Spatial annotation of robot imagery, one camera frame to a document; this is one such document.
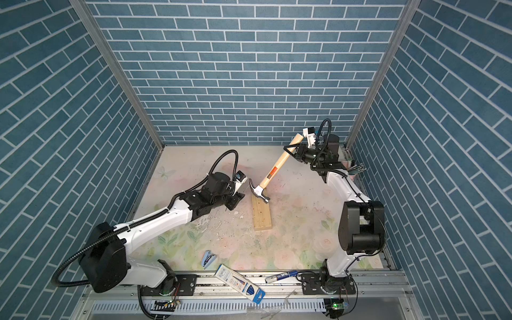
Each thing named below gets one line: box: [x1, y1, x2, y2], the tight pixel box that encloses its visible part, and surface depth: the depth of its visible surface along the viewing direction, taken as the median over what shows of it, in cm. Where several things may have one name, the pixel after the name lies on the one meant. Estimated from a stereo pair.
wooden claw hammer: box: [248, 133, 305, 204], surface depth 84 cm
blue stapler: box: [201, 250, 218, 270], surface depth 80 cm
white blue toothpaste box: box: [214, 264, 266, 305], surface depth 74 cm
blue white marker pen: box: [264, 270, 298, 284], surface depth 77 cm
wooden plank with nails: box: [251, 194, 272, 231], surface depth 90 cm
